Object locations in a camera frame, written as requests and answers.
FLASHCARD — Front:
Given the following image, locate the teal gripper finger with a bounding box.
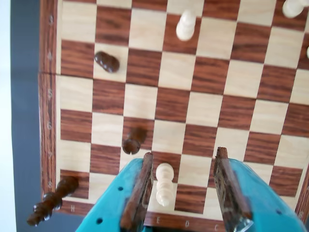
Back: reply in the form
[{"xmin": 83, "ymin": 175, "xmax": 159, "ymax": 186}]
[
  {"xmin": 76, "ymin": 152, "xmax": 155, "ymax": 232},
  {"xmin": 213, "ymin": 146, "xmax": 307, "ymax": 232}
]

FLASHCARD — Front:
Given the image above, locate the dark brown chess pawn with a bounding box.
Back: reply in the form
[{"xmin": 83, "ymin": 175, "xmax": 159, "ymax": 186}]
[{"xmin": 94, "ymin": 51, "xmax": 120, "ymax": 74}]

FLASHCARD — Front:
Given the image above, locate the white chess queen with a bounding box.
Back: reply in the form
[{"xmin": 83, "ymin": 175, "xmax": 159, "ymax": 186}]
[{"xmin": 155, "ymin": 162, "xmax": 175, "ymax": 207}]

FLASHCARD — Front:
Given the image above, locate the wooden chessboard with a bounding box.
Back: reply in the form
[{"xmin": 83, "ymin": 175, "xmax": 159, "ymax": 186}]
[{"xmin": 38, "ymin": 0, "xmax": 309, "ymax": 232}]

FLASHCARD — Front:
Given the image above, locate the dark brown chess rook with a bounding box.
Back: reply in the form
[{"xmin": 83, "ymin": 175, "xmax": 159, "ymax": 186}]
[{"xmin": 121, "ymin": 126, "xmax": 148, "ymax": 155}]

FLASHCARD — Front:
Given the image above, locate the dark brown chess king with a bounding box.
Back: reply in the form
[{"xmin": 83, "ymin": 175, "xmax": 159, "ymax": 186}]
[{"xmin": 26, "ymin": 175, "xmax": 80, "ymax": 227}]

